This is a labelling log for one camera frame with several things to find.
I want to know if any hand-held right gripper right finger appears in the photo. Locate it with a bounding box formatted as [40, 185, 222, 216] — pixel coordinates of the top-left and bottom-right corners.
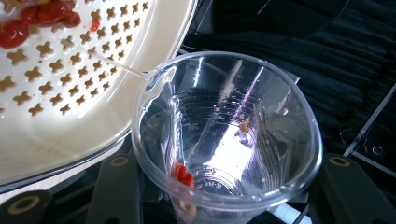
[289, 190, 316, 224]

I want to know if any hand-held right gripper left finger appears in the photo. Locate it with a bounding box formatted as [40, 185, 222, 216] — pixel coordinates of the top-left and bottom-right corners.
[138, 174, 176, 224]

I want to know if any red tomato piece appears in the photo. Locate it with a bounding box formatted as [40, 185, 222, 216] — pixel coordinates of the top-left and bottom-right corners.
[0, 20, 31, 49]
[20, 0, 82, 29]
[170, 161, 196, 189]

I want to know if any clear plastic cup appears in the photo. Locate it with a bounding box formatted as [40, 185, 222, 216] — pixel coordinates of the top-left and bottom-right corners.
[130, 50, 324, 224]

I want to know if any white strainer basket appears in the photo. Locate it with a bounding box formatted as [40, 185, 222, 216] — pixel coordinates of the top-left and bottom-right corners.
[0, 0, 199, 194]

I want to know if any metal stand bar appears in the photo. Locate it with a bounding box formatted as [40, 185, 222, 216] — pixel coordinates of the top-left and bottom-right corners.
[342, 83, 396, 179]

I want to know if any black curtain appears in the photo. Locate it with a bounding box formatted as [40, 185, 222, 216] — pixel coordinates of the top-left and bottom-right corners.
[181, 0, 396, 162]

